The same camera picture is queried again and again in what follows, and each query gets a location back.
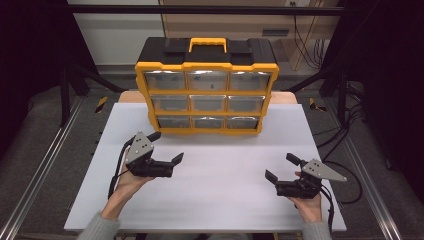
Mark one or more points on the yellow black tape marker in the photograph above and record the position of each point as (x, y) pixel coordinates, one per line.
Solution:
(313, 104)
(101, 104)

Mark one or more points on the black horizontal bar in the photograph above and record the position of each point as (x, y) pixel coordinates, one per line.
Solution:
(133, 9)

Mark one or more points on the white board sheet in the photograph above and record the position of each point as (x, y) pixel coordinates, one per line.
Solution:
(216, 206)

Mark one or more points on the light wooden cabinet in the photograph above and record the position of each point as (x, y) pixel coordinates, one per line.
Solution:
(233, 23)

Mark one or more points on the yellow black organizer cabinet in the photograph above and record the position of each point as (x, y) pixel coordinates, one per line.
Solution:
(206, 55)

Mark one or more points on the person's left hand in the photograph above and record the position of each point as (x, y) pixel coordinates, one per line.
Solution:
(128, 186)

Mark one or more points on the set of clear drawers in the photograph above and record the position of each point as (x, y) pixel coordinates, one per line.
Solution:
(248, 81)

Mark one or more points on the wooden table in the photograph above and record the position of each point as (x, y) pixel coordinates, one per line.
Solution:
(131, 97)

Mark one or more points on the black metal stand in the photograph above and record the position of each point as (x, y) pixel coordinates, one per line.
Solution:
(341, 96)
(65, 100)

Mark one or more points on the person's right hand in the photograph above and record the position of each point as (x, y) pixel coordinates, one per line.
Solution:
(309, 210)

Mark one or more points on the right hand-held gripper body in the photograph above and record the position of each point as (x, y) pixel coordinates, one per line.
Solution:
(296, 189)

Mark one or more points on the clear plastic drawer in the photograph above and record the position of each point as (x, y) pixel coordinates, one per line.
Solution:
(205, 82)

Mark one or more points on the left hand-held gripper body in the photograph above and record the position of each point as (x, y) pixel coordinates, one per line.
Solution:
(146, 166)

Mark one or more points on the aluminium floor rail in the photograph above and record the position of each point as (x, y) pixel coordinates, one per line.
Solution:
(366, 173)
(43, 166)

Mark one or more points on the dark curtain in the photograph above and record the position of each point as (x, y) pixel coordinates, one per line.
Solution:
(393, 66)
(30, 50)

